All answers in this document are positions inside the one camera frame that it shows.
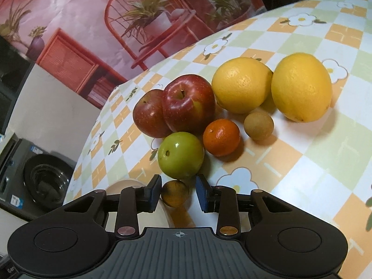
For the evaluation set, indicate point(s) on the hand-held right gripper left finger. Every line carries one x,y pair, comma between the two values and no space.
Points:
152,194

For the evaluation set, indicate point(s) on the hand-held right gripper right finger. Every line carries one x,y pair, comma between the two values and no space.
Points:
204,194

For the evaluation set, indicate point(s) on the small tan longan fruit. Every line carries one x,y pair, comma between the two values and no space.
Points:
175,193

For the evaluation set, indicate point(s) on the beige round plate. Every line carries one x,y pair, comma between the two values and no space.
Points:
158,218

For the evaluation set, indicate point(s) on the green apple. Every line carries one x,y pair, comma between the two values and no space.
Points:
180,155

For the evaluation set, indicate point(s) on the orange tangerine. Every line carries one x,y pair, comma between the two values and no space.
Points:
221,137

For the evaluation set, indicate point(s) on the dark red apple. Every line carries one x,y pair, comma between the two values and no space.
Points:
148,116

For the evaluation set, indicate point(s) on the brown kiwi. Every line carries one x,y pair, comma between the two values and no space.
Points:
258,127

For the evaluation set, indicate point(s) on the bright red apple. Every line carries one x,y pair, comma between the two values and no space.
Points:
186,104

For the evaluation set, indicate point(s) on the round yellow lemon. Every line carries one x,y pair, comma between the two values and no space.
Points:
241,85

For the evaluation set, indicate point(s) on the oval yellow lemon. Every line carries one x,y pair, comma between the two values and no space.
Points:
300,87

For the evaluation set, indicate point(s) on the checked floral tablecloth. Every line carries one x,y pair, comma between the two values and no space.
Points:
290,157

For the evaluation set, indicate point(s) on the front-loading washing machine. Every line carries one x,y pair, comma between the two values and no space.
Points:
43,180

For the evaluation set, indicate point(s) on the pink printed backdrop cloth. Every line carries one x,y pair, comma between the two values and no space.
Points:
87,20

